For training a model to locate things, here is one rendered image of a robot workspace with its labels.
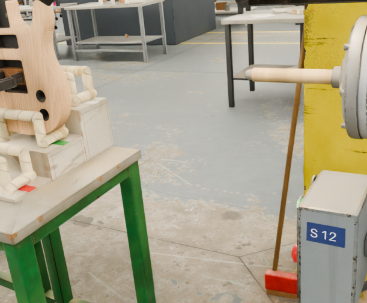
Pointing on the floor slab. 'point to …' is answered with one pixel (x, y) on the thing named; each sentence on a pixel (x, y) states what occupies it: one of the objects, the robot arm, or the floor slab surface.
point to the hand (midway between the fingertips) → (11, 77)
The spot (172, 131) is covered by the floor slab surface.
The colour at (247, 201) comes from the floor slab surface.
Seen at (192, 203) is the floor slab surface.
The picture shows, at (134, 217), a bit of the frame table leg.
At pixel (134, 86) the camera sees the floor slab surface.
